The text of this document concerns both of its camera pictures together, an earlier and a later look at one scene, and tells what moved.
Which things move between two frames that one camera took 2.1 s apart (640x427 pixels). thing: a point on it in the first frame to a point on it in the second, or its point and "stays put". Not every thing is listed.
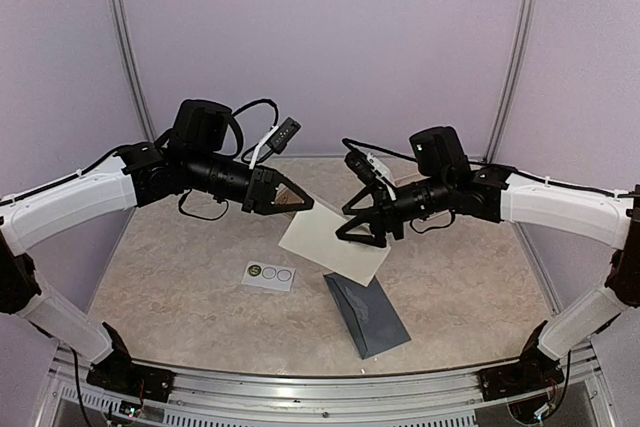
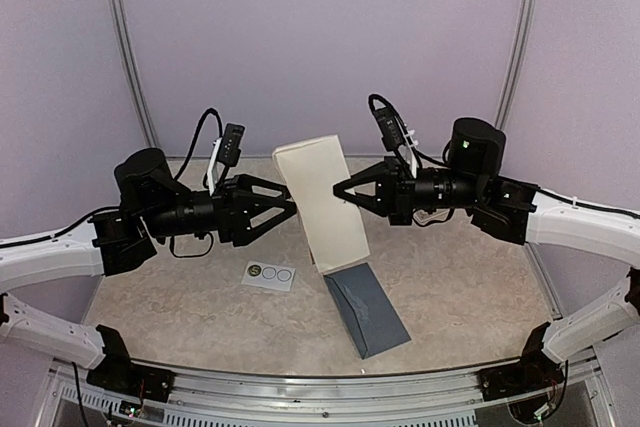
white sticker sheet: x=273 y=276 stays put
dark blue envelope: x=367 y=315 stays put
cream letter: x=312 y=234 to x=333 y=222
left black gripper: x=262 y=202 to x=235 y=208
